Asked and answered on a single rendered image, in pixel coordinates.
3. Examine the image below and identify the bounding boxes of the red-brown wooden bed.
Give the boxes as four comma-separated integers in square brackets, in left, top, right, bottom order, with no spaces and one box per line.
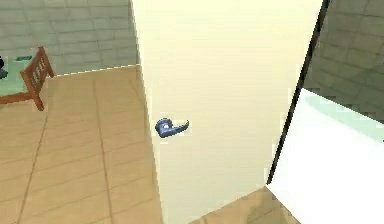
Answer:
[0,45,55,112]

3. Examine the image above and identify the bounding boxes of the cream room door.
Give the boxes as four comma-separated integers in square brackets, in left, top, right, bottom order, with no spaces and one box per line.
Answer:
[130,0,325,224]

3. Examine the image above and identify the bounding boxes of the black object on bed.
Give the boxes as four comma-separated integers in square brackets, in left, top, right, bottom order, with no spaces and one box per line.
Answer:
[0,55,9,80]

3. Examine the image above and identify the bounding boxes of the blue lever door handle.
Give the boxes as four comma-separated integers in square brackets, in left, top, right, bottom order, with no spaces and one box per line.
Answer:
[154,117,190,139]

